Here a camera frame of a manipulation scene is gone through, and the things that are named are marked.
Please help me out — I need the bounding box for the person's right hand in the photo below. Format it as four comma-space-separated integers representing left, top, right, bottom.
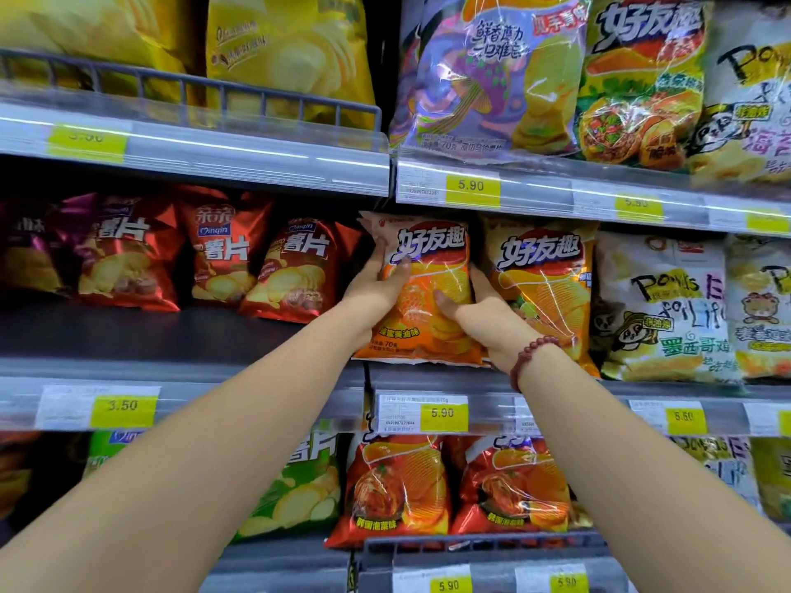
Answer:
434, 263, 546, 369

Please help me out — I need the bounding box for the person's left hand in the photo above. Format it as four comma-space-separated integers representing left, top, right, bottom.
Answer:
342, 237, 414, 340

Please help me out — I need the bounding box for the person's left forearm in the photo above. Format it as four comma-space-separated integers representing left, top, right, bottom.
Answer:
0, 297, 373, 593

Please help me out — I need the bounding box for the person's right forearm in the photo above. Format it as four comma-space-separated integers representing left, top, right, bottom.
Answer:
517, 344, 791, 593

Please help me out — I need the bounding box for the red foil chips bag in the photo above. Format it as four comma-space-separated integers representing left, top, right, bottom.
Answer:
176, 185, 274, 307
62, 192, 187, 313
238, 217, 363, 325

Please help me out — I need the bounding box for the orange and yellow chips bag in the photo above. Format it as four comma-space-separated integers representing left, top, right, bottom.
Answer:
479, 217, 601, 378

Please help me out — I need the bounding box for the yellow price label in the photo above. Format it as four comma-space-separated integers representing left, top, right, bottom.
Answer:
392, 564, 474, 593
514, 562, 590, 593
375, 394, 471, 434
46, 122, 130, 165
746, 210, 791, 236
35, 384, 162, 432
614, 194, 666, 223
513, 396, 542, 437
398, 166, 502, 210
628, 399, 708, 438
743, 402, 791, 438

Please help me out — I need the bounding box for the red kimchi print chips bag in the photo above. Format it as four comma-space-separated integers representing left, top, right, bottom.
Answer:
448, 434, 573, 538
325, 425, 452, 549

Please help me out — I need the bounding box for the lilac mushroom print chips bag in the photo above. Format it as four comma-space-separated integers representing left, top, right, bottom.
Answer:
389, 0, 592, 165

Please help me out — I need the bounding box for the white panda print chips bag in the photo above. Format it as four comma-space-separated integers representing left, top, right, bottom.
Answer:
670, 435, 765, 514
686, 0, 791, 186
590, 233, 744, 385

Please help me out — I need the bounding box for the grey metal shelf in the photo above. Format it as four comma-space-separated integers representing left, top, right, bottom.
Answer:
0, 301, 367, 434

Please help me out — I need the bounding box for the green and orange chips bag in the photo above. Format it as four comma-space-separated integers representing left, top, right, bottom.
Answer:
575, 0, 716, 173

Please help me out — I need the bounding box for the white bear print chips bag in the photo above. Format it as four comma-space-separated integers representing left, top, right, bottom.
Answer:
724, 234, 791, 381

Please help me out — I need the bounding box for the purple foil chips bag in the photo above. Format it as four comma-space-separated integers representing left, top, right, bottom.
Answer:
0, 197, 81, 298

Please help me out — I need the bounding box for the yellow-green chips bag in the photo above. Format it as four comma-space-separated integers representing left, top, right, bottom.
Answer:
750, 437, 791, 523

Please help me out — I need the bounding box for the dark orange chips bag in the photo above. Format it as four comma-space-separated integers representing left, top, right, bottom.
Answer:
0, 431, 45, 527

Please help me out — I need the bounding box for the red bead bracelet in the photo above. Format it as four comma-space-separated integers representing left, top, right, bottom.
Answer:
509, 336, 562, 393

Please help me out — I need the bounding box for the clear plastic shelf edge rail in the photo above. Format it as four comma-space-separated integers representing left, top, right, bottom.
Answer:
0, 80, 392, 198
201, 558, 637, 593
367, 364, 791, 438
395, 153, 791, 237

